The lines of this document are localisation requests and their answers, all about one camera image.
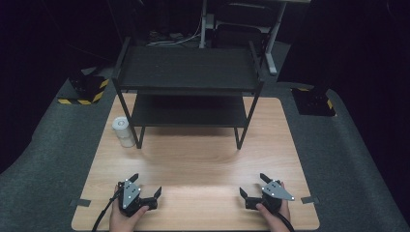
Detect black two-tier shelf rack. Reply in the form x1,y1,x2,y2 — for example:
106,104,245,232
111,36,266,151

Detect black box with yellow stripes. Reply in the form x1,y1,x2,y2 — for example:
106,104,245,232
290,86,337,117
57,71,110,106

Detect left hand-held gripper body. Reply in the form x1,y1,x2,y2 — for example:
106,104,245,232
117,179,159,218

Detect white metal stand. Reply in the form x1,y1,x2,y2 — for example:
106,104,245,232
198,0,312,77

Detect person's right hand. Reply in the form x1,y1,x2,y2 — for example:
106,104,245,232
255,181,291,232

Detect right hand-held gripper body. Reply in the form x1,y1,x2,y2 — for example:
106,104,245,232
244,180,296,215

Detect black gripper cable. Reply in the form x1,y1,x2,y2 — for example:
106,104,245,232
91,188,123,232
276,212,296,232

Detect person's left hand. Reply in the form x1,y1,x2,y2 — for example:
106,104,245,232
108,205,150,232

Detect white floor cables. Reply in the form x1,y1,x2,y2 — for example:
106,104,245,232
146,17,203,48

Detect white cylindrical bottle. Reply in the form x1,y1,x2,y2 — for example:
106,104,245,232
111,116,136,149

